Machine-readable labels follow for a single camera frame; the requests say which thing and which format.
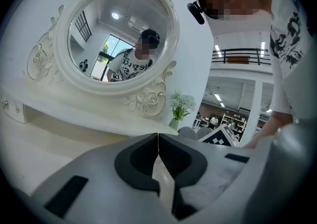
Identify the black head-mounted camera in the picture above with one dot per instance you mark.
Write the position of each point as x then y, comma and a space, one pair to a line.
196, 13

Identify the white drawer with knob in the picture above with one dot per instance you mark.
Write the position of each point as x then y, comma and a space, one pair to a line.
13, 111

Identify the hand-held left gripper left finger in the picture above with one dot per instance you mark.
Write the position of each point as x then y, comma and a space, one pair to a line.
104, 181

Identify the grey upholstered chair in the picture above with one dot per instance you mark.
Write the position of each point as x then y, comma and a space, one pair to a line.
187, 132
204, 132

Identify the white flowers in green vase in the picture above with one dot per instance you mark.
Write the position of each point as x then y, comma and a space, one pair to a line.
182, 104

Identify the white display shelf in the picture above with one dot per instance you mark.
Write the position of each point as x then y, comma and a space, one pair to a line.
235, 124

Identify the black balcony railing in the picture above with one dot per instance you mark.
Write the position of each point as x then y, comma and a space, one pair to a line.
240, 50

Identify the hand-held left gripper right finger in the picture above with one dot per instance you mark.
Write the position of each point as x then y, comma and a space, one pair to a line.
210, 168

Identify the white ornate dressing table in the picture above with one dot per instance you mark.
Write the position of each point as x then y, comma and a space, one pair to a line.
74, 119

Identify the oval white framed mirror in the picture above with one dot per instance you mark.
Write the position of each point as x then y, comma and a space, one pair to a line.
60, 44

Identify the person's right forearm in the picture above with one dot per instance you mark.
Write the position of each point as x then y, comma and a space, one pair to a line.
270, 124

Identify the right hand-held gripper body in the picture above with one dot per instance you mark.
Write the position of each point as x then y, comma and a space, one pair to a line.
220, 137

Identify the person's white printed t-shirt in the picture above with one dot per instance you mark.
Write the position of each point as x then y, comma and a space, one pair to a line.
282, 32

